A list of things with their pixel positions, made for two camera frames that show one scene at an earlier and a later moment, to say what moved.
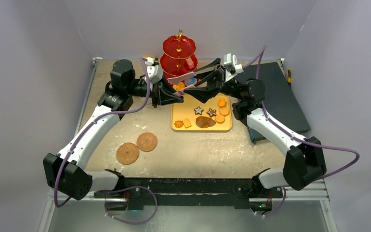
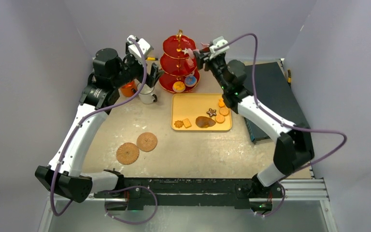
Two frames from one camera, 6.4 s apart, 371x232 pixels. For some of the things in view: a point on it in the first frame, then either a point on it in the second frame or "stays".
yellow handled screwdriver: [289, 77] stays
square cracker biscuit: [187, 123] stays
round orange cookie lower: [220, 119] stays
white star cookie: [198, 110] -> [185, 50]
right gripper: [221, 79] -> [203, 58]
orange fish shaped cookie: [221, 102] stays
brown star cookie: [211, 112] stays
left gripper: [161, 96] -> [155, 73]
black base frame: [190, 193] stays
